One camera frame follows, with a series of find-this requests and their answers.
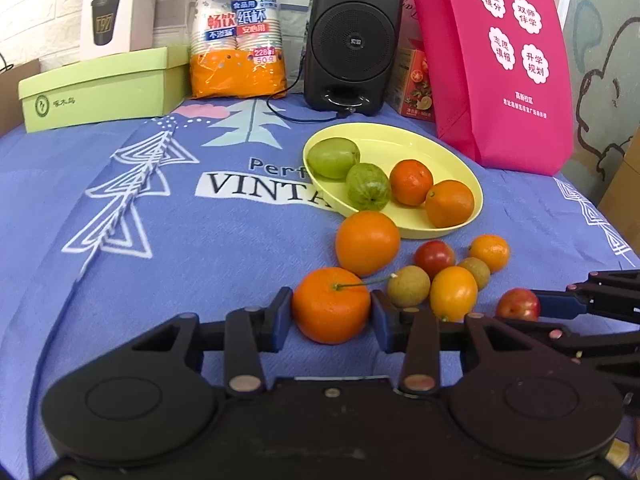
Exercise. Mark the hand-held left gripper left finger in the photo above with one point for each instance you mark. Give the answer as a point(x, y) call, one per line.
point(281, 312)

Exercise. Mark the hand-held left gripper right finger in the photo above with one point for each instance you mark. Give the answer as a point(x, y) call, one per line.
point(381, 320)

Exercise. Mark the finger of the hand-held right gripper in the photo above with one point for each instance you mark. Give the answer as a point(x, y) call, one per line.
point(590, 342)
point(560, 302)

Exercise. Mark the red plum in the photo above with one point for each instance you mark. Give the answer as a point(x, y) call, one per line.
point(517, 304)

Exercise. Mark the tangerine with green stem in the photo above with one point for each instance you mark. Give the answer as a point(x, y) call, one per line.
point(330, 307)

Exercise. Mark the yellow plate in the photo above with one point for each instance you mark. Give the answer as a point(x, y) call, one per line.
point(400, 220)

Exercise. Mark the brown longan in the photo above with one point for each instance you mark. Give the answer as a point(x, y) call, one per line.
point(409, 287)
point(476, 272)

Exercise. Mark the yellow oval kumquat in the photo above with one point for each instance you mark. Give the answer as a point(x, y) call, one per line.
point(453, 294)

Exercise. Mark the large orange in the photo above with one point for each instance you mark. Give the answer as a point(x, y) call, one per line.
point(367, 244)

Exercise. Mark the red cherry tomato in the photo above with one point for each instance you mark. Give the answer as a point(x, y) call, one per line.
point(434, 259)

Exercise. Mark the small orange kumquat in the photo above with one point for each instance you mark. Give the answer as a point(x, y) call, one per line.
point(490, 254)

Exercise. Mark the blue printed tablecloth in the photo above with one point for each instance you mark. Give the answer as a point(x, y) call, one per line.
point(200, 250)

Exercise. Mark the brown cardboard box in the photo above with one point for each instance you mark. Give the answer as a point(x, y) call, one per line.
point(15, 100)
point(622, 190)

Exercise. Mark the striped green fruit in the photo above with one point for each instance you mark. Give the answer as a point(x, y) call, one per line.
point(368, 187)

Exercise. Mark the round orange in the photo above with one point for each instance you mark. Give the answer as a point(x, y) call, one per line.
point(450, 204)

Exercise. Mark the small dark orange tangerine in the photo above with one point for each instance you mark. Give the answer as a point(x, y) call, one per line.
point(411, 182)

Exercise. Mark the smooth green fruit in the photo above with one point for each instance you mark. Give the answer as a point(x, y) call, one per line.
point(332, 159)

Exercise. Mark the orange fruit-print carton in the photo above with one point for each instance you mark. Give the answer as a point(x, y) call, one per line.
point(415, 85)

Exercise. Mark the pink fabric bag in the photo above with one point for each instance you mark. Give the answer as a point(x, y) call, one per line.
point(505, 60)

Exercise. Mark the black speaker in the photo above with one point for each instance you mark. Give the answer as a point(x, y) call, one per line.
point(350, 40)

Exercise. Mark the pack of paper cups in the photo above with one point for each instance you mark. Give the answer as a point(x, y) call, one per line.
point(235, 30)

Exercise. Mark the green cardboard box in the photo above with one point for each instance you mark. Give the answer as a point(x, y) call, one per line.
point(95, 95)

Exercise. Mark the white box with cup print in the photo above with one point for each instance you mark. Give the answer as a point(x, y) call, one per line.
point(117, 10)

